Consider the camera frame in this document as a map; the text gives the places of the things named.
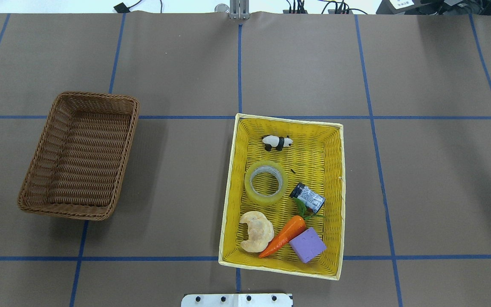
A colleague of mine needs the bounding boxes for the yellow woven basket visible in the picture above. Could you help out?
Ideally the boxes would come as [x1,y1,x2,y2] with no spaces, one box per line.
[218,113,346,280]

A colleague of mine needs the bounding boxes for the orange toy carrot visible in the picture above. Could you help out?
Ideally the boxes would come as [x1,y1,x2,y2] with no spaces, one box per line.
[258,215,306,258]

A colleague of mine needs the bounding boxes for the panda figurine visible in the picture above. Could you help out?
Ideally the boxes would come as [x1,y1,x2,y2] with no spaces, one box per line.
[261,135,294,152]

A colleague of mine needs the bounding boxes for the purple foam cube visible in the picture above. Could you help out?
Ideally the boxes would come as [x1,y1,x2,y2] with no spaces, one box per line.
[289,227,327,264]

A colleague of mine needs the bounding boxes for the brown wicker basket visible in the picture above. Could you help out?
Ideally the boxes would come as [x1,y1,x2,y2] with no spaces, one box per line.
[17,91,140,221]

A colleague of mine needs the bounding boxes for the clear tape roll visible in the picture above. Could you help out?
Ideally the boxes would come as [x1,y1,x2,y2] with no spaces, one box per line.
[244,160,289,206]

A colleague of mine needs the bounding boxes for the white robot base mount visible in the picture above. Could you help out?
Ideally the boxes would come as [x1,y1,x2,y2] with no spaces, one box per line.
[181,293,294,307]

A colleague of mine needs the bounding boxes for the aluminium frame post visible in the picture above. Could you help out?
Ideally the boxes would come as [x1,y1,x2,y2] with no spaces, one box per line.
[229,0,251,20]

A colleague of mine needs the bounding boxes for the small black-capped bottle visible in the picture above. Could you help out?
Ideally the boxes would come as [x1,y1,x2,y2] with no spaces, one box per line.
[289,182,326,214]

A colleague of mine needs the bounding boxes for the toy bread croissant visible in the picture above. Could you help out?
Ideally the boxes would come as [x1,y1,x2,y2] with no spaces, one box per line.
[240,211,274,253]

